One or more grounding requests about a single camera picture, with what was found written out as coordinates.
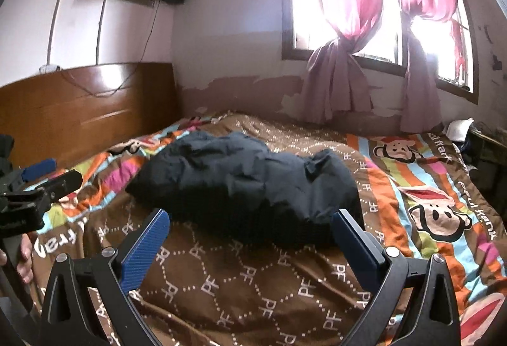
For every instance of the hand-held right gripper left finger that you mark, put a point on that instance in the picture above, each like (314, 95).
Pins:
(142, 251)

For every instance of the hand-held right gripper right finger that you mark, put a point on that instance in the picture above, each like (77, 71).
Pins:
(356, 251)

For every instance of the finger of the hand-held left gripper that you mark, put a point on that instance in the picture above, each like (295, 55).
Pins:
(37, 168)
(59, 185)

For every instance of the black padded jacket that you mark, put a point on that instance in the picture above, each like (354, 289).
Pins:
(237, 179)

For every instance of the dark clothes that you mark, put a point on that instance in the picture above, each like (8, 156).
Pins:
(6, 152)

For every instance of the person's left hand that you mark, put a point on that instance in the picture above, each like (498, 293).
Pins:
(25, 259)

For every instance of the wooden headboard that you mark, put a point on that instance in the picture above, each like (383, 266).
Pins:
(79, 112)

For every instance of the white power strip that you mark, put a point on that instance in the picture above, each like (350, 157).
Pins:
(49, 68)

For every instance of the printed cartoon blanket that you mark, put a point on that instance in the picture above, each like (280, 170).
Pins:
(237, 290)

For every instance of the white bag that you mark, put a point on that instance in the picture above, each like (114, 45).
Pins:
(458, 130)

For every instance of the dark desk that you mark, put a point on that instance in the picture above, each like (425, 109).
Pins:
(487, 160)

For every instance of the white wall pipe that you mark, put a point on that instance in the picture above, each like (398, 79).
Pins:
(98, 41)
(51, 33)

